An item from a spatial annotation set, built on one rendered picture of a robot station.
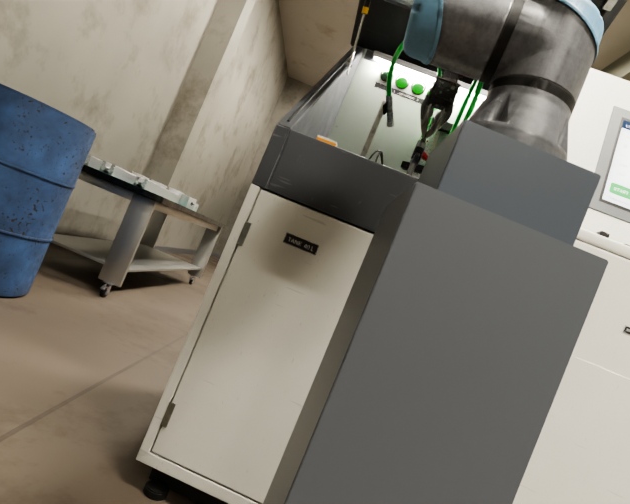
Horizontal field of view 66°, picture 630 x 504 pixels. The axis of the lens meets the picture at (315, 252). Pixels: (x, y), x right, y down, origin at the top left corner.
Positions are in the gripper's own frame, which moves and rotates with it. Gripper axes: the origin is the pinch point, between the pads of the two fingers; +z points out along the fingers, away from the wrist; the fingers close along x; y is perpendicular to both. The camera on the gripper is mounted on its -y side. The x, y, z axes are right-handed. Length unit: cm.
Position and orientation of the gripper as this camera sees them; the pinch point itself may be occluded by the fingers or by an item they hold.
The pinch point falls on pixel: (426, 134)
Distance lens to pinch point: 145.1
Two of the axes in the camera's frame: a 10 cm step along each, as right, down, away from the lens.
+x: 9.2, 3.8, -1.0
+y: -0.8, -0.6, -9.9
